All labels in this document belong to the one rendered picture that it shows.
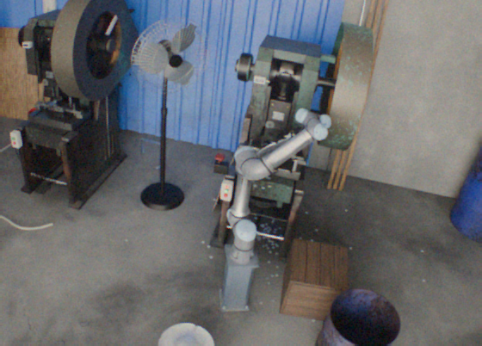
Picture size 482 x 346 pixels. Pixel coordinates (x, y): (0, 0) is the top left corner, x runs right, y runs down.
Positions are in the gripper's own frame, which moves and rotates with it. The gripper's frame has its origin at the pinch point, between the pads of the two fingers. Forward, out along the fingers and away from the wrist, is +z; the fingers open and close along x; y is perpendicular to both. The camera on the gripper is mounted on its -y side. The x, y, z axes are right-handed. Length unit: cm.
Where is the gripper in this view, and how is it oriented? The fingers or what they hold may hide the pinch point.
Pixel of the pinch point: (288, 139)
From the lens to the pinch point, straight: 241.5
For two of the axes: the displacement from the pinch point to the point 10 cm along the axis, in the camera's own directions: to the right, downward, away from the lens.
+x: 3.7, 9.3, -0.4
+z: -5.5, 2.5, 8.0
